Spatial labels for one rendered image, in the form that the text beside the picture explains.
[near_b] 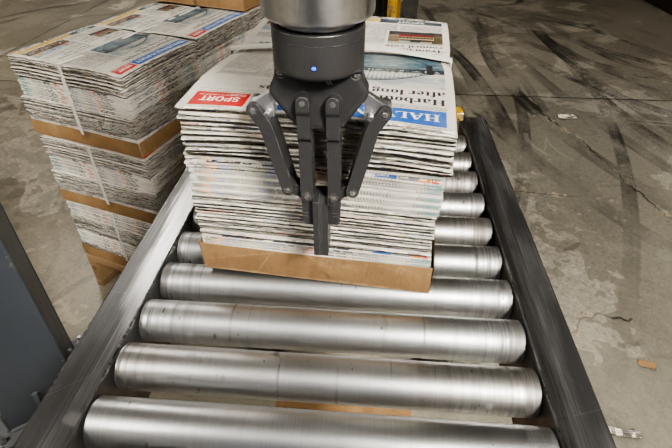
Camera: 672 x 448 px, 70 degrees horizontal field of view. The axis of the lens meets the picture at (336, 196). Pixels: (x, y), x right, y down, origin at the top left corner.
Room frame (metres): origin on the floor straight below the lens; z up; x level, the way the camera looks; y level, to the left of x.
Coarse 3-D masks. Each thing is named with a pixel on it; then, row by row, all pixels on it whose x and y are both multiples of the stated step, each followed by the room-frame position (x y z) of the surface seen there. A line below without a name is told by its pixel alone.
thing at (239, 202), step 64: (256, 64) 0.57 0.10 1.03; (192, 128) 0.44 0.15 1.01; (256, 128) 0.43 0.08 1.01; (320, 128) 0.42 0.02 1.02; (384, 128) 0.41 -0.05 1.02; (448, 128) 0.41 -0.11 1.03; (192, 192) 0.46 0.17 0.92; (256, 192) 0.44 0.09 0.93; (384, 192) 0.42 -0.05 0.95; (384, 256) 0.41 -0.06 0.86
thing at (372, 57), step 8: (256, 48) 0.64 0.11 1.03; (264, 48) 0.64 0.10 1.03; (232, 56) 0.60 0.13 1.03; (240, 56) 0.60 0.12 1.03; (248, 56) 0.60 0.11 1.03; (256, 56) 0.60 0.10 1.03; (264, 56) 0.60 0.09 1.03; (272, 56) 0.60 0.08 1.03; (368, 56) 0.60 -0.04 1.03; (376, 56) 0.60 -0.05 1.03; (384, 56) 0.60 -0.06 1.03; (392, 56) 0.60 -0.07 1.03; (400, 56) 0.60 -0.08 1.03; (408, 56) 0.60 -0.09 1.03; (416, 56) 0.60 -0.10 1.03; (448, 56) 0.60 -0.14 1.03; (368, 64) 0.57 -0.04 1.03; (376, 64) 0.57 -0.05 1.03; (384, 64) 0.57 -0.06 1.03; (392, 64) 0.57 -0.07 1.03; (400, 64) 0.57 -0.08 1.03; (408, 64) 0.57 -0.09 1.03; (416, 64) 0.57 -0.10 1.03; (424, 64) 0.57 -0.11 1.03; (432, 64) 0.57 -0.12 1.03; (440, 64) 0.58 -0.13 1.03; (448, 64) 0.60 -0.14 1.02
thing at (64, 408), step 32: (160, 224) 0.54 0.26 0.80; (160, 256) 0.47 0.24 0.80; (128, 288) 0.42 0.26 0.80; (96, 320) 0.37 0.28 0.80; (128, 320) 0.37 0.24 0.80; (96, 352) 0.32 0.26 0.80; (64, 384) 0.28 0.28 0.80; (96, 384) 0.28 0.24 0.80; (32, 416) 0.25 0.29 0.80; (64, 416) 0.25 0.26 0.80
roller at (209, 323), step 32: (160, 320) 0.37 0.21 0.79; (192, 320) 0.37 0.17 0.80; (224, 320) 0.37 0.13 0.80; (256, 320) 0.37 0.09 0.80; (288, 320) 0.37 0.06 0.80; (320, 320) 0.37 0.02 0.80; (352, 320) 0.37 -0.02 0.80; (384, 320) 0.37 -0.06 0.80; (416, 320) 0.37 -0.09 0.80; (448, 320) 0.37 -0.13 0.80; (480, 320) 0.37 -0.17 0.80; (512, 320) 0.37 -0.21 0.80; (352, 352) 0.34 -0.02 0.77; (384, 352) 0.34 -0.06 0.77; (416, 352) 0.34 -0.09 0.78; (448, 352) 0.34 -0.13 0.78; (480, 352) 0.33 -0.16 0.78; (512, 352) 0.33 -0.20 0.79
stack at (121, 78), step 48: (48, 48) 1.23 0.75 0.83; (96, 48) 1.24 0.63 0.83; (144, 48) 1.24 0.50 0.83; (192, 48) 1.31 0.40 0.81; (48, 96) 1.16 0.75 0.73; (96, 96) 1.09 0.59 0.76; (144, 96) 1.10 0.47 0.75; (48, 144) 1.18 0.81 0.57; (96, 192) 1.13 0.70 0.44; (144, 192) 1.07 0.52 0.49; (96, 240) 1.17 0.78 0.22
